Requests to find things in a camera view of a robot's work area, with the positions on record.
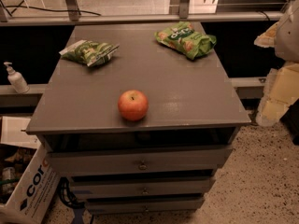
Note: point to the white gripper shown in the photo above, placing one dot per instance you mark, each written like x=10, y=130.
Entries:
x=288, y=37

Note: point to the red apple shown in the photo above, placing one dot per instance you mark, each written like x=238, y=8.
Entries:
x=133, y=105

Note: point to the green rice chip bag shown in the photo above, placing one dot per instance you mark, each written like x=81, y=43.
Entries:
x=183, y=38

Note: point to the green white snack bag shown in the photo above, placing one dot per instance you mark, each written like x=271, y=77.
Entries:
x=89, y=52

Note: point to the grey drawer cabinet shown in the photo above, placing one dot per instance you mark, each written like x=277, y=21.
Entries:
x=146, y=131

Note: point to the white pump bottle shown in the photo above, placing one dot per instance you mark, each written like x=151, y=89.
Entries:
x=16, y=79

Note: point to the white cardboard box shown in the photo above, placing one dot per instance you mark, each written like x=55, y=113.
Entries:
x=28, y=182

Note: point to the metal frame rail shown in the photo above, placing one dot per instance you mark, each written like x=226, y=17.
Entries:
x=61, y=12

